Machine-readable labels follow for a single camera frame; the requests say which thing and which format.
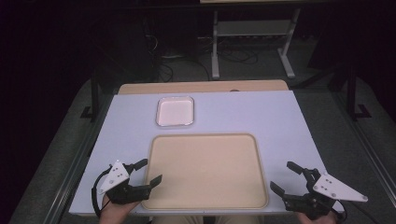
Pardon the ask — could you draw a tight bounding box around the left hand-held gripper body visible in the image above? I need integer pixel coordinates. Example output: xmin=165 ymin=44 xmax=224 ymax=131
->
xmin=97 ymin=160 xmax=152 ymax=205

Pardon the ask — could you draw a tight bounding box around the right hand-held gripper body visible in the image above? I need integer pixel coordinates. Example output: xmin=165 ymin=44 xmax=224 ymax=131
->
xmin=282 ymin=167 xmax=369 ymax=221

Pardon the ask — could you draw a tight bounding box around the person's left hand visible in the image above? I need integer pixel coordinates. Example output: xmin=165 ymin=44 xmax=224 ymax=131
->
xmin=98 ymin=194 xmax=142 ymax=224

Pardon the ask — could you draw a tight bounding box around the person's right hand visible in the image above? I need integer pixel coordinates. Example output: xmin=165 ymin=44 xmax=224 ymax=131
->
xmin=296 ymin=211 xmax=339 ymax=224

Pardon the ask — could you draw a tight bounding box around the large beige tray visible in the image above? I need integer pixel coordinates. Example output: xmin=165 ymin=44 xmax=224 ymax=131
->
xmin=141 ymin=133 xmax=270 ymax=210

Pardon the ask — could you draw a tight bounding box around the black metal stand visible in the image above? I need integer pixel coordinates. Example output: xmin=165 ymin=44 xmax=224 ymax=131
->
xmin=79 ymin=73 xmax=101 ymax=123
xmin=346 ymin=64 xmax=373 ymax=121

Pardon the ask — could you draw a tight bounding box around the dark computer tower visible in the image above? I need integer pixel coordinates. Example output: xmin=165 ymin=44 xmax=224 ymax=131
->
xmin=158 ymin=11 xmax=199 ymax=61

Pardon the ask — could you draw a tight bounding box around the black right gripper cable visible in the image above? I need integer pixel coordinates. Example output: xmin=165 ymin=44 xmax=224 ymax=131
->
xmin=332 ymin=200 xmax=347 ymax=220

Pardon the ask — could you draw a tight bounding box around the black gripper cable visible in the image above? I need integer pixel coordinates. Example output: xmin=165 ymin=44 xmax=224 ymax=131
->
xmin=332 ymin=200 xmax=347 ymax=220
xmin=91 ymin=167 xmax=113 ymax=218

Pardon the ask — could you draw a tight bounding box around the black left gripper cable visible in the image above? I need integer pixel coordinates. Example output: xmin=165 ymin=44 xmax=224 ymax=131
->
xmin=91 ymin=167 xmax=113 ymax=218

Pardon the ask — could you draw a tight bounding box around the black floor cable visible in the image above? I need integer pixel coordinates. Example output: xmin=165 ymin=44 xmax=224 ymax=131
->
xmin=218 ymin=46 xmax=260 ymax=65

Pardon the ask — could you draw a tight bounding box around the white metal table frame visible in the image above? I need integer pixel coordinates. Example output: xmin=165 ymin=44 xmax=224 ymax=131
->
xmin=210 ymin=8 xmax=302 ymax=80

